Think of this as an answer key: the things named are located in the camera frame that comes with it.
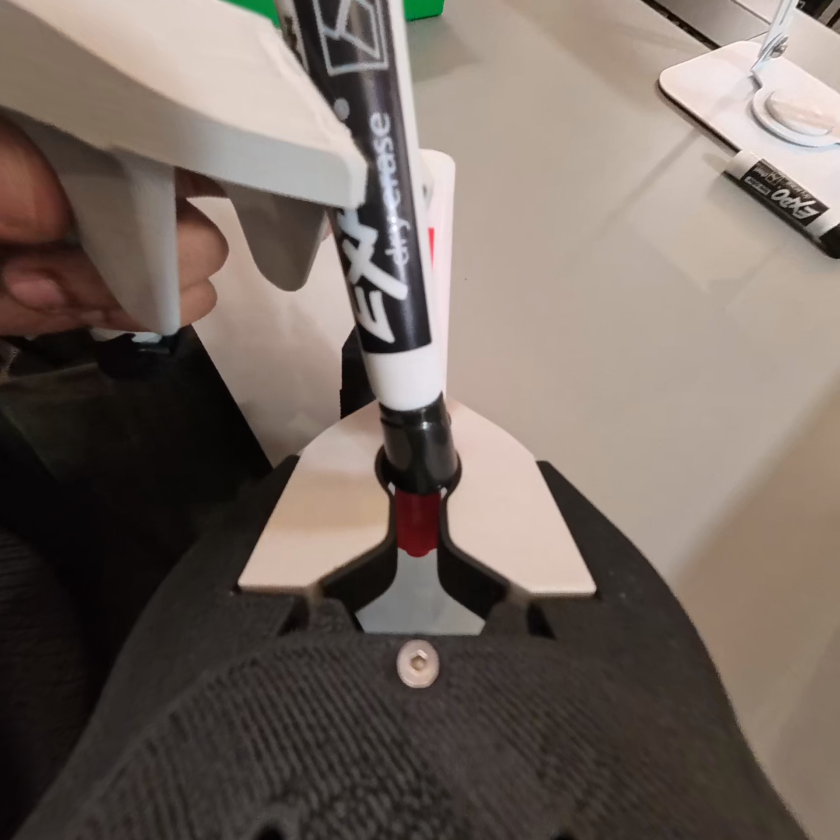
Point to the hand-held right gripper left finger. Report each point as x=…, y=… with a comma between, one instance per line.
x=315, y=518

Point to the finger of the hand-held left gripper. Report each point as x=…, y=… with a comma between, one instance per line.
x=197, y=98
x=282, y=243

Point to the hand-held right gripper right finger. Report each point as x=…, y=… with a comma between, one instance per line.
x=518, y=518

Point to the black dry erase marker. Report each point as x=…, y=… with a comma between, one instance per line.
x=787, y=210
x=387, y=262

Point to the red dry erase marker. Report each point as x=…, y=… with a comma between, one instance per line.
x=443, y=295

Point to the person's left hand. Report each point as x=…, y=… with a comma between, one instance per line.
x=33, y=262

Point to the green plastic storage box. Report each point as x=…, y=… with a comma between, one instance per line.
x=426, y=8

